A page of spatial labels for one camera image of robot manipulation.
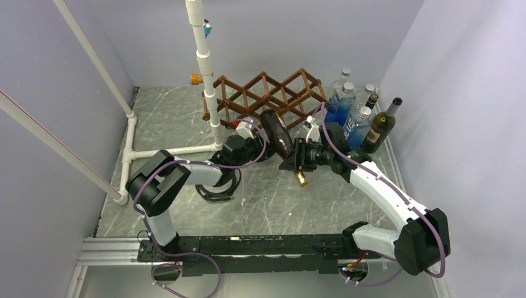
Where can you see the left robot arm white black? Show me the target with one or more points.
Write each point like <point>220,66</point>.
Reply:
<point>156,184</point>

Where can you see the dark bottle gold cap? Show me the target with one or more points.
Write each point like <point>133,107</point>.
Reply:
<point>279,140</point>

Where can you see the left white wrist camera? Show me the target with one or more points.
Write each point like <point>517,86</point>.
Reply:
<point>244,128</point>

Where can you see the white pvc pipe frame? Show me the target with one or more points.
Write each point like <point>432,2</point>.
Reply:
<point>201,27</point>

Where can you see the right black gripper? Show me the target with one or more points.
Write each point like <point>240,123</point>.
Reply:
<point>297,159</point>

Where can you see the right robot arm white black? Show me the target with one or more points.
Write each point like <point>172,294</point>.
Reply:
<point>420,241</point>

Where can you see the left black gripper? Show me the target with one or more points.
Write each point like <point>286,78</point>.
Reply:
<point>258,144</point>

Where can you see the clear square glass bottle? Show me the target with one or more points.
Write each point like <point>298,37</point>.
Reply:
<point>364,95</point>

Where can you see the dark green wine bottle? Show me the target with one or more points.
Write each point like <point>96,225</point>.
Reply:
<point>382,125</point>

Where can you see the blue glass bottle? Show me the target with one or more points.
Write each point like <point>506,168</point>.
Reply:
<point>357,126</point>
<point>340,104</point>

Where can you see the brown wooden wine rack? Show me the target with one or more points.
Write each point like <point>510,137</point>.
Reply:
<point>296,96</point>

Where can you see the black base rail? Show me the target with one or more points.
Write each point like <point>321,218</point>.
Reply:
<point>254,254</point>

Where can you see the clear bottle red label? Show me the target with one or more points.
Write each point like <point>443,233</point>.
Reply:
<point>336,86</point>

